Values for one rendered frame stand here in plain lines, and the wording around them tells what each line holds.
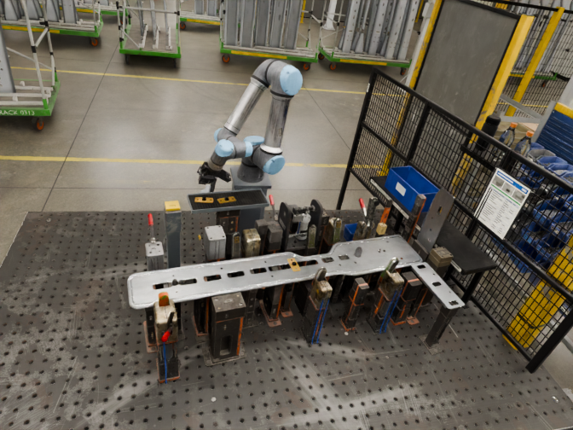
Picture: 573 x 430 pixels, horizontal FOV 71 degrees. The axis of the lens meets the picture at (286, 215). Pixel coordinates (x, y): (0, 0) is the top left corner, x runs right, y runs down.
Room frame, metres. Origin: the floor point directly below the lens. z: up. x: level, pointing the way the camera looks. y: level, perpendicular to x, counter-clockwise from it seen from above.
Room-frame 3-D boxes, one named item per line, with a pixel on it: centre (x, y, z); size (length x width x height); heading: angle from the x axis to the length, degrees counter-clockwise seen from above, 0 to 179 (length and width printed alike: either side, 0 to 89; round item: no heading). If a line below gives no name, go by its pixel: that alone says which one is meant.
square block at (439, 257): (1.61, -0.79, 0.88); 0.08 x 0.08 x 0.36; 27
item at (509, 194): (1.76, -1.03, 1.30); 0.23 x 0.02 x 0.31; 27
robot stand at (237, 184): (1.95, 0.23, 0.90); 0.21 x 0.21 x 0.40; 18
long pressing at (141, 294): (1.37, -0.06, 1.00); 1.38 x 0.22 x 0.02; 117
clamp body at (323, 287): (1.26, -0.20, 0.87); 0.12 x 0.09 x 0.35; 27
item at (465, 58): (3.80, -1.26, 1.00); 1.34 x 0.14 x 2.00; 18
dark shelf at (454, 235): (1.97, -0.79, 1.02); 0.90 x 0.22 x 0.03; 27
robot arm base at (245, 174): (1.95, 0.23, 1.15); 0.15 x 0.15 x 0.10
